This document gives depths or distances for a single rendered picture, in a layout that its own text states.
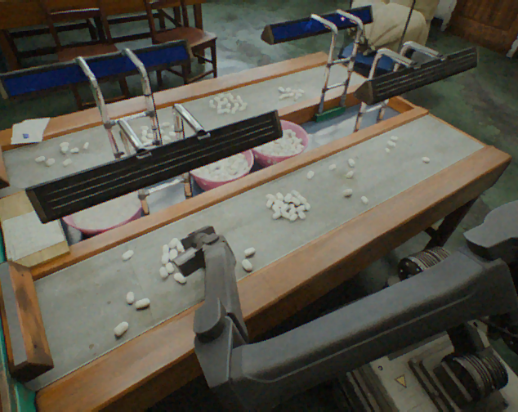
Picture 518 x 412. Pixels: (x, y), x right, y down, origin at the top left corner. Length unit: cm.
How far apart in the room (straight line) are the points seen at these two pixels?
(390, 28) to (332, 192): 286
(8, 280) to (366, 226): 100
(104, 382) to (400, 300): 69
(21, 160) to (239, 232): 91
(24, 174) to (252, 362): 125
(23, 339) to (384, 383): 99
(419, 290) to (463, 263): 5
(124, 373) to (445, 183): 122
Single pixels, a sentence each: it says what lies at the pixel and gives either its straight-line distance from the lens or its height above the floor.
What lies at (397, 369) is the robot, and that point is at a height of 47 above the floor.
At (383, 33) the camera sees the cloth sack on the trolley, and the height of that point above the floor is 41.
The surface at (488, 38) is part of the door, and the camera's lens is 560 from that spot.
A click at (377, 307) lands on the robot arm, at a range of 40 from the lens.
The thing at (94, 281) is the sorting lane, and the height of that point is 74.
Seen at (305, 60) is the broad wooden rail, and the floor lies 76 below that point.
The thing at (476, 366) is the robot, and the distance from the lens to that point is 118.
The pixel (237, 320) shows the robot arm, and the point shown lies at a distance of 52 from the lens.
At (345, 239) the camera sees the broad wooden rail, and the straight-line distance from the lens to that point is 110.
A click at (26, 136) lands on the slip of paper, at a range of 165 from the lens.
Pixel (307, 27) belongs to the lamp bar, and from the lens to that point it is 168.
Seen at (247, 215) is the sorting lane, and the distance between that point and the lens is 114.
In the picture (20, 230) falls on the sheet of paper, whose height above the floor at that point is 78.
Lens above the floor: 159
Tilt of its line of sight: 46 degrees down
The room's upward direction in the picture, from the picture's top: 4 degrees clockwise
